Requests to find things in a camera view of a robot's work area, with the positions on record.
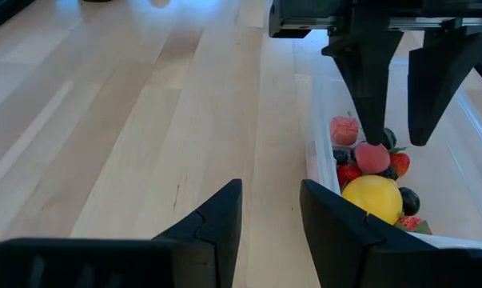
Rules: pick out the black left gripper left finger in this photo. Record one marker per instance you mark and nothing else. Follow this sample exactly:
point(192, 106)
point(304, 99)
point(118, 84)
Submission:
point(144, 264)

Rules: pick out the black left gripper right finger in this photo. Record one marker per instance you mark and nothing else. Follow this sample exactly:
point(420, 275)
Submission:
point(364, 256)

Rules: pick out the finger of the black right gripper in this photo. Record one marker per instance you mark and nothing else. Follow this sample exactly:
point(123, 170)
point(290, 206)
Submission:
point(432, 80)
point(368, 72)

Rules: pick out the large red toy strawberry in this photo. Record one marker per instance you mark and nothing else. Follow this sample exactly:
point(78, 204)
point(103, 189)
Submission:
point(411, 224)

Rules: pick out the yellow toy lemon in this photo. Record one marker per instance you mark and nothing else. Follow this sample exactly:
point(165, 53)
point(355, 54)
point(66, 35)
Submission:
point(372, 198)

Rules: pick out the pink toy raspberry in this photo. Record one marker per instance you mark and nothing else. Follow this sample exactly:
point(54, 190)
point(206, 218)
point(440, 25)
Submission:
point(344, 130)

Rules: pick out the dark toy cherry green stem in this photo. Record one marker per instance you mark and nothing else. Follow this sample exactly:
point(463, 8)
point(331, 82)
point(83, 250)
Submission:
point(410, 201)

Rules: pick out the smooth pink toy fruit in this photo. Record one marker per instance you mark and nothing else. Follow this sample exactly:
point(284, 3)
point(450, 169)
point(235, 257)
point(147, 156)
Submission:
point(371, 158)

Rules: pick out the small dark toy blueberry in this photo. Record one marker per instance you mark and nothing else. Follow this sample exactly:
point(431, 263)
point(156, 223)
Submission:
point(339, 156)

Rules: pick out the small strawberry with green leaf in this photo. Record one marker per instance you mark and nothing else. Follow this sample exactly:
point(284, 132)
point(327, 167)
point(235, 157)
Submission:
point(400, 165)

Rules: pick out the clear plastic tupperware container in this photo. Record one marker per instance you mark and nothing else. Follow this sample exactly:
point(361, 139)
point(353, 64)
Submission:
point(444, 192)

